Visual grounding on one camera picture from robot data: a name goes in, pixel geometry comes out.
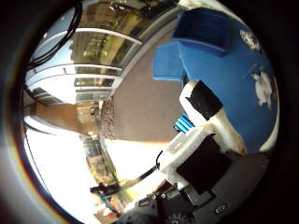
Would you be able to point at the blue plastic container bin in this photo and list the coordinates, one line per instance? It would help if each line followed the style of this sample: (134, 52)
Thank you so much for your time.
(202, 28)

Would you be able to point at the brown spotted white plush dog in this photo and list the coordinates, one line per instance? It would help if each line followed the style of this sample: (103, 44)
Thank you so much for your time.
(250, 40)

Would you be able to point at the cyan black striped panel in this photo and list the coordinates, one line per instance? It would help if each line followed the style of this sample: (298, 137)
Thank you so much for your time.
(184, 123)

